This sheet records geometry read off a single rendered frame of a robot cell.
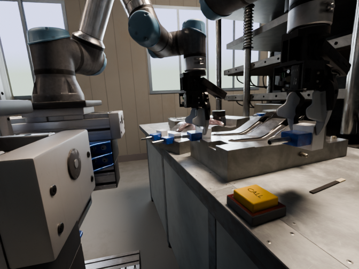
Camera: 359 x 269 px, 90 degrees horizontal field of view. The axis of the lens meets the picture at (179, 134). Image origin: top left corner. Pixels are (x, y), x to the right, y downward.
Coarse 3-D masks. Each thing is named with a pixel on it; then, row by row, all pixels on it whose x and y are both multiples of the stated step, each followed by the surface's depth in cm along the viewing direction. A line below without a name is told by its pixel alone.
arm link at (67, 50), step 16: (32, 32) 53; (48, 32) 54; (64, 32) 57; (32, 48) 54; (48, 48) 54; (64, 48) 57; (80, 48) 64; (32, 64) 56; (48, 64) 55; (64, 64) 58; (80, 64) 65
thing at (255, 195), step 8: (240, 192) 37; (248, 192) 37; (256, 192) 36; (264, 192) 36; (240, 200) 36; (248, 200) 34; (256, 200) 34; (264, 200) 34; (272, 200) 34; (248, 208) 34; (256, 208) 33; (264, 208) 34
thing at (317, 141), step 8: (296, 128) 42; (304, 128) 41; (312, 128) 39; (288, 136) 40; (296, 136) 38; (304, 136) 39; (312, 136) 39; (320, 136) 40; (272, 144) 38; (288, 144) 40; (296, 144) 39; (304, 144) 39; (312, 144) 40; (320, 144) 40
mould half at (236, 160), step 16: (240, 128) 77; (256, 128) 71; (272, 128) 65; (288, 128) 61; (192, 144) 70; (240, 144) 53; (256, 144) 53; (336, 144) 62; (208, 160) 58; (224, 160) 49; (240, 160) 49; (256, 160) 51; (272, 160) 53; (288, 160) 56; (304, 160) 58; (320, 160) 61; (224, 176) 50; (240, 176) 50
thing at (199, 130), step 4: (200, 128) 64; (208, 128) 64; (188, 132) 64; (192, 132) 63; (196, 132) 63; (200, 132) 63; (208, 132) 63; (176, 136) 62; (180, 136) 62; (184, 136) 63; (188, 136) 63; (192, 136) 62; (196, 136) 62; (200, 136) 63; (204, 136) 63; (208, 136) 64; (192, 140) 62; (196, 140) 63
